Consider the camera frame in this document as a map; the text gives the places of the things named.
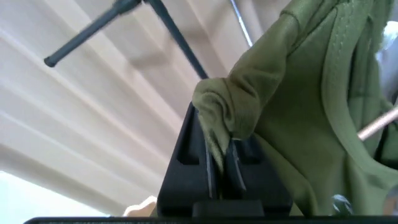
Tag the pink clothes hanger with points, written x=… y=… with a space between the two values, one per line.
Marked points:
x=377 y=124

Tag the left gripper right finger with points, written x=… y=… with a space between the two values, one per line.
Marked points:
x=264 y=186

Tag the black clothes rack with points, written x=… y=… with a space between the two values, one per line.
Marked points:
x=87 y=33

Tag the pale grey shorts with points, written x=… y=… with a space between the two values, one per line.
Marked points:
x=390 y=62

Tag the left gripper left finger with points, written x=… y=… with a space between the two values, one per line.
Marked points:
x=183 y=186

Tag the green long-sleeved shirt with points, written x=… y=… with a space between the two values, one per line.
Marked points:
x=295 y=93

